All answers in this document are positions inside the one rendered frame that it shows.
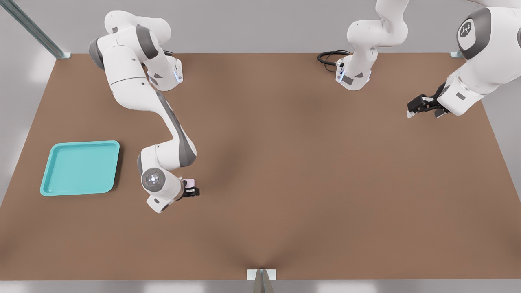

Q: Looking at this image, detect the pale blue-green tray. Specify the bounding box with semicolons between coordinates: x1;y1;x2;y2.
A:
40;140;120;197

